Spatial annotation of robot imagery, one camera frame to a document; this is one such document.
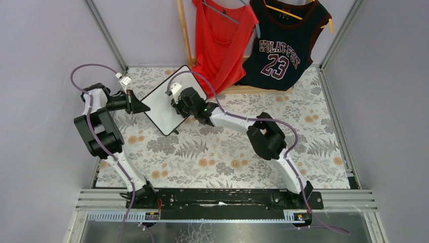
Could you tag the aluminium frame rail right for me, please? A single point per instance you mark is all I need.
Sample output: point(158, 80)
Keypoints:
point(341, 34)

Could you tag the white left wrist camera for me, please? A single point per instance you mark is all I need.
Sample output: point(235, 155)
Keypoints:
point(123, 80)

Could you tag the floral patterned table mat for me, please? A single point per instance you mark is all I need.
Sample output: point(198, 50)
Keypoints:
point(204, 156)

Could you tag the grey clothes hanger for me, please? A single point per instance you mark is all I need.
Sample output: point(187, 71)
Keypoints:
point(256, 27)

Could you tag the red tank top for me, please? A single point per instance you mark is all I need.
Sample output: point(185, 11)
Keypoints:
point(220, 45)

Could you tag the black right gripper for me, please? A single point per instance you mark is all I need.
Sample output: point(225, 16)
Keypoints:
point(180, 105)

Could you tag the aluminium frame post left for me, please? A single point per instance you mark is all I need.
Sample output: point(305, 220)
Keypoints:
point(94, 12)

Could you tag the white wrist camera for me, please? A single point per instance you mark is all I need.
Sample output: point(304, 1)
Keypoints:
point(123, 80)
point(174, 90)

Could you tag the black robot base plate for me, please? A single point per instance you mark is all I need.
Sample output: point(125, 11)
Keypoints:
point(233, 200)

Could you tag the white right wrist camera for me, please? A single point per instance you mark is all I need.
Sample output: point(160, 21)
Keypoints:
point(174, 90)

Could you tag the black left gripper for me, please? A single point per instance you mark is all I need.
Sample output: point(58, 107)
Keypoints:
point(129, 102)

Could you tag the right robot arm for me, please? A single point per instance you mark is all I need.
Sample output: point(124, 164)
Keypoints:
point(266, 137)

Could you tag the yellow clothes hanger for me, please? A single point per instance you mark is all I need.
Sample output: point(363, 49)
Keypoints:
point(330, 22)

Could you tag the wooden clothes rack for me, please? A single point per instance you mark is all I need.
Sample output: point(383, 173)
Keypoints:
point(192, 60)

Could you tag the navy basketball jersey 23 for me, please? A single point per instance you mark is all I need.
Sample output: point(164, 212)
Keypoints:
point(283, 52)

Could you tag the slotted cable duct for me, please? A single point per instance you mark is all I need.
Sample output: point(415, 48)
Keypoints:
point(187, 216)

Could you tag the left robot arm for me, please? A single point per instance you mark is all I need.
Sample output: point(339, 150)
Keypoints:
point(104, 140)

